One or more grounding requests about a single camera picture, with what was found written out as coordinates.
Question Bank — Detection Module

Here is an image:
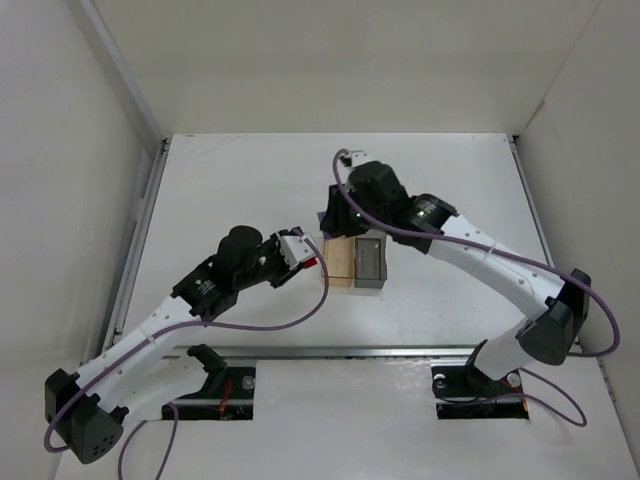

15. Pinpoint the wooden tray container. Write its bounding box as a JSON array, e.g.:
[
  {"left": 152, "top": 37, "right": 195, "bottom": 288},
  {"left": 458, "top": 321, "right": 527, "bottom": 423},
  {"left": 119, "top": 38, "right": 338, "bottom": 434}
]
[{"left": 323, "top": 237, "right": 355, "bottom": 288}]

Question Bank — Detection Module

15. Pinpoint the aluminium rail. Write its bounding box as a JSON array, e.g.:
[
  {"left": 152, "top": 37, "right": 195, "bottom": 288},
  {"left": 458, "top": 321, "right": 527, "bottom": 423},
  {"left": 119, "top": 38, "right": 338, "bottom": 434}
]
[
  {"left": 96, "top": 138, "right": 171, "bottom": 354},
  {"left": 102, "top": 342, "right": 584, "bottom": 361},
  {"left": 509, "top": 134, "right": 584, "bottom": 351}
]

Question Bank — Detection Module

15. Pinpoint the aluminium rail front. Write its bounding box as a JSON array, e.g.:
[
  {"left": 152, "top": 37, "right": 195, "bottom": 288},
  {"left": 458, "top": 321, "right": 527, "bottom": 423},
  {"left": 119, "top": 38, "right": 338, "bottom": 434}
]
[{"left": 102, "top": 342, "right": 584, "bottom": 361}]

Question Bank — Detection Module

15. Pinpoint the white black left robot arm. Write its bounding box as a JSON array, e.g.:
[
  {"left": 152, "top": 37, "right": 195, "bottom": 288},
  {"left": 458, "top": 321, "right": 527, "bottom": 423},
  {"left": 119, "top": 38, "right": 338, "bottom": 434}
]
[{"left": 43, "top": 225, "right": 318, "bottom": 464}]

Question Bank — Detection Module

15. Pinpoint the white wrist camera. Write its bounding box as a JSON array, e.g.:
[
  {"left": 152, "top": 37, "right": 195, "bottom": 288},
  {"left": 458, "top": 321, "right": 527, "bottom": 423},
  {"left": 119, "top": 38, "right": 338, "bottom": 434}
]
[
  {"left": 337, "top": 148, "right": 368, "bottom": 169},
  {"left": 278, "top": 227, "right": 317, "bottom": 270}
]

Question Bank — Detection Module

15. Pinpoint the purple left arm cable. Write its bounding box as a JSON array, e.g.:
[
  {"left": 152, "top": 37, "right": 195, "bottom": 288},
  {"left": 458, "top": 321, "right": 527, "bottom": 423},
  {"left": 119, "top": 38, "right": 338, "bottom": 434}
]
[{"left": 44, "top": 234, "right": 331, "bottom": 480}]

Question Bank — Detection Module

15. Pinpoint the aluminium rail right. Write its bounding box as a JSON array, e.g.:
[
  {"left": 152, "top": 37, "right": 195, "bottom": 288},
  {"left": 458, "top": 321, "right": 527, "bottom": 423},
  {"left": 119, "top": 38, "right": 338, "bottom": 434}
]
[{"left": 509, "top": 134, "right": 584, "bottom": 351}]

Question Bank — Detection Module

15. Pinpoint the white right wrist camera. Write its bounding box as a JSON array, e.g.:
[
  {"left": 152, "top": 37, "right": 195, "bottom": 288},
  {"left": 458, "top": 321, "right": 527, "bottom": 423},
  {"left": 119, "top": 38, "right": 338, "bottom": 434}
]
[{"left": 337, "top": 148, "right": 368, "bottom": 169}]

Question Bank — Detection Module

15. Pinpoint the aluminium rail left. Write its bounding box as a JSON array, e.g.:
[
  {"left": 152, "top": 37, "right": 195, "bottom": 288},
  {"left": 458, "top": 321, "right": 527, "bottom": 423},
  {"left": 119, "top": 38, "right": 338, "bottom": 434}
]
[{"left": 96, "top": 138, "right": 171, "bottom": 354}]

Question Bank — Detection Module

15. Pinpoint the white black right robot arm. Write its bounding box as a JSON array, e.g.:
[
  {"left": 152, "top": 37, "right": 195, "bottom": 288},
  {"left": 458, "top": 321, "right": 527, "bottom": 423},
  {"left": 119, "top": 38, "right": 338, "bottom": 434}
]
[{"left": 320, "top": 161, "right": 591, "bottom": 397}]

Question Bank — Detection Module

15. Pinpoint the grey plastic container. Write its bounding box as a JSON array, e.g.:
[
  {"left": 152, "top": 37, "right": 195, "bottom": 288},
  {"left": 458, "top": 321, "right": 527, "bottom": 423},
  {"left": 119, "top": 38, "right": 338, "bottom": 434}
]
[{"left": 354, "top": 236, "right": 387, "bottom": 290}]

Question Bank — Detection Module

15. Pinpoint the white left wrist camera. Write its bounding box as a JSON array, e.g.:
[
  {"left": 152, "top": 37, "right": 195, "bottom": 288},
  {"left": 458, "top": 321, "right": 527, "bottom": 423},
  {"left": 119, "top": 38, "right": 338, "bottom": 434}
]
[{"left": 278, "top": 227, "right": 317, "bottom": 270}]

